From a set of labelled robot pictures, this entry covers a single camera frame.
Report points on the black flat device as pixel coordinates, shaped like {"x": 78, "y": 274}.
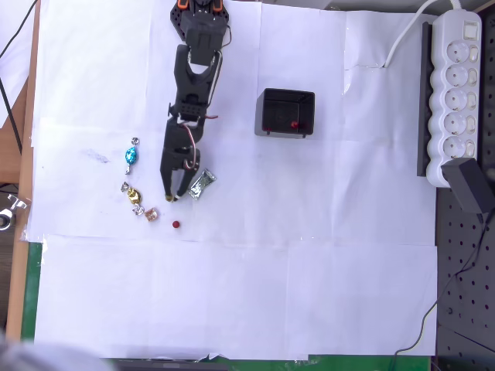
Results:
{"x": 170, "y": 365}

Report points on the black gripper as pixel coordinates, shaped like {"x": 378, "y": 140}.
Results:
{"x": 172, "y": 163}

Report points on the black pegboard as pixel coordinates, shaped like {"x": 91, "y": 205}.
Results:
{"x": 468, "y": 270}

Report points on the silver green candy packet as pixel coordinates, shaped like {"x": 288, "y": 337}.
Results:
{"x": 202, "y": 185}

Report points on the blurred grey object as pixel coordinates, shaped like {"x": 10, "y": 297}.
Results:
{"x": 42, "y": 355}

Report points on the metal clamp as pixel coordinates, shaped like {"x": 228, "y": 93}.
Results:
{"x": 13, "y": 206}

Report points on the black open box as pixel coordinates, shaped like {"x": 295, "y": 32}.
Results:
{"x": 285, "y": 112}

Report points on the clear-wrapped caramel candy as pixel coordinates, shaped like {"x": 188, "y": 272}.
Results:
{"x": 151, "y": 215}

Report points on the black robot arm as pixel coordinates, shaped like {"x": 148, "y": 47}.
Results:
{"x": 193, "y": 77}

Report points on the black power adapter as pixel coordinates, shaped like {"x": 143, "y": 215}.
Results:
{"x": 468, "y": 183}

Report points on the white power strip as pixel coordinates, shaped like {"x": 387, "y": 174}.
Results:
{"x": 456, "y": 96}

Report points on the white paper table cover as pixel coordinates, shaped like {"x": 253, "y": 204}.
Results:
{"x": 232, "y": 290}

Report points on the blue foil candy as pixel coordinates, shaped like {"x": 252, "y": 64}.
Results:
{"x": 130, "y": 155}

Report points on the gold foil candy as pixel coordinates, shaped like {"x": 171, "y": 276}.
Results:
{"x": 134, "y": 196}

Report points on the black rail under power strip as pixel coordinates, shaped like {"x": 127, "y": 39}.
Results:
{"x": 424, "y": 96}

